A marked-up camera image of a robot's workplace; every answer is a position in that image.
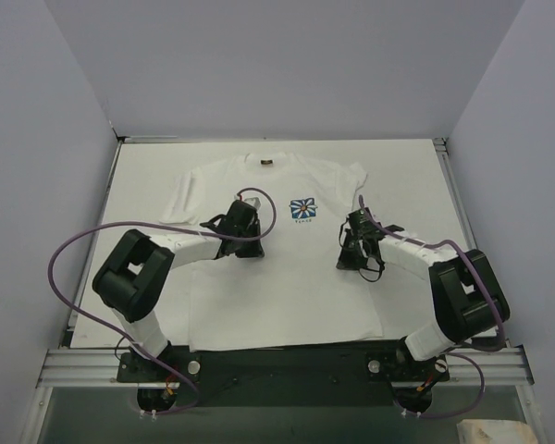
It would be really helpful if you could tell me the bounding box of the white t-shirt with flower print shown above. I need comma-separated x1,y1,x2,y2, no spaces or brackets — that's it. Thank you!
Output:
161,153,383,351

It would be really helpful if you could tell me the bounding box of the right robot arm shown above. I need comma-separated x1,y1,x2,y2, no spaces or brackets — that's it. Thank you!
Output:
337,207,511,364

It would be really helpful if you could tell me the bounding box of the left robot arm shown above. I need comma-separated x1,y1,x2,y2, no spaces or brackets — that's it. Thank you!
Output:
92,198,265,381

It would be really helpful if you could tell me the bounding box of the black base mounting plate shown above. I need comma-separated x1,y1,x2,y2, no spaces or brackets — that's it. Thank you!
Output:
116,340,450,413

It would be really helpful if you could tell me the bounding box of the beige foam block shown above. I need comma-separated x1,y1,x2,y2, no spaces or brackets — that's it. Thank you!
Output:
457,419,538,444

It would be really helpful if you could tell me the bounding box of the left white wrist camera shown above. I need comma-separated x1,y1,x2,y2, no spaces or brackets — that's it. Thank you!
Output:
240,197,261,211

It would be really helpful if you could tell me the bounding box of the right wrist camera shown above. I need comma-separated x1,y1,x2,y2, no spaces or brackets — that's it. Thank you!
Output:
347,208,376,233

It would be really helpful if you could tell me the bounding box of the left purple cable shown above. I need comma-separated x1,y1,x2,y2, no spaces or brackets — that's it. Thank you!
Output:
46,187,278,415

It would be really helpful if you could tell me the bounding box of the aluminium front rail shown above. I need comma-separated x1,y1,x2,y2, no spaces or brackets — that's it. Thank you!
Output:
36,346,126,389

